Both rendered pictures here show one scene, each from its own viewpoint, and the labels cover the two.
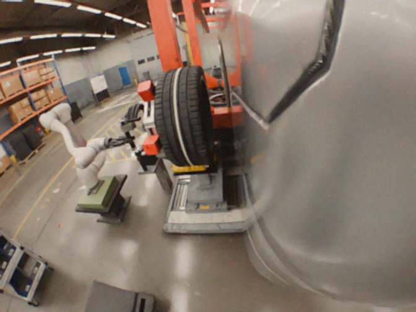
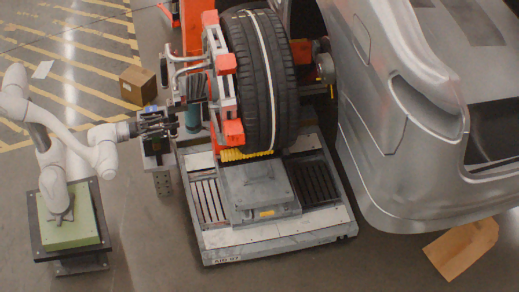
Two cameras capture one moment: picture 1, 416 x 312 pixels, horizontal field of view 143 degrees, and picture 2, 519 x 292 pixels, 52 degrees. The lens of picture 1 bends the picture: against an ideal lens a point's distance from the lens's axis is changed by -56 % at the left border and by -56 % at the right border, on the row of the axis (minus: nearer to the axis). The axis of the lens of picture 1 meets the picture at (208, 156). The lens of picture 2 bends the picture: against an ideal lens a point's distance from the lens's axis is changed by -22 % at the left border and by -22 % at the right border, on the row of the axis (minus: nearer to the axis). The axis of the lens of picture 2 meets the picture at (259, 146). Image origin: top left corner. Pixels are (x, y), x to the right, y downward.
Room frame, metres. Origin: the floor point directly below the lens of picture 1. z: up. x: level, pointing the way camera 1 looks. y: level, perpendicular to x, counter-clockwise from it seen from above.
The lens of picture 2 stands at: (-1.12, 0.93, 2.80)
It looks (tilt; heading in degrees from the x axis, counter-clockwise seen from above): 46 degrees down; 337
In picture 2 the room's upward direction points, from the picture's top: straight up
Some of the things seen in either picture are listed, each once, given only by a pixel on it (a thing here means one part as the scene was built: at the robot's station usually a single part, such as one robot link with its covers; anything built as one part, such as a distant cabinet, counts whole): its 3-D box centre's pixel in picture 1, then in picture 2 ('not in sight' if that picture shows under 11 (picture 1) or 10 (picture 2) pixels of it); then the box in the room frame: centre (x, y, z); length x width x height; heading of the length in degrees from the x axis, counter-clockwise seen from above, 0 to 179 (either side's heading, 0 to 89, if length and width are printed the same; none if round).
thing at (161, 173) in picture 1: (161, 173); (159, 163); (1.25, 0.52, 0.21); 0.10 x 0.10 x 0.42; 81
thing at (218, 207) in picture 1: (207, 189); (255, 183); (1.00, 0.06, 0.13); 0.50 x 0.36 x 0.10; 171
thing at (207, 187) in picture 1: (203, 174); (255, 158); (1.00, 0.06, 0.32); 0.40 x 0.30 x 0.28; 171
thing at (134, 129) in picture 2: (112, 142); (138, 128); (0.92, 0.65, 0.83); 0.09 x 0.08 x 0.07; 81
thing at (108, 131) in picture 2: (94, 146); (102, 138); (0.94, 0.83, 0.83); 0.16 x 0.13 x 0.11; 81
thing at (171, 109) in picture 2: (128, 125); (177, 104); (0.89, 0.46, 0.93); 0.09 x 0.05 x 0.05; 81
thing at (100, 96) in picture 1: (101, 94); not in sight; (10.10, 6.31, 0.55); 1.40 x 0.80 x 1.09; 171
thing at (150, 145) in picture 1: (153, 144); (233, 132); (0.71, 0.28, 0.85); 0.09 x 0.08 x 0.07; 171
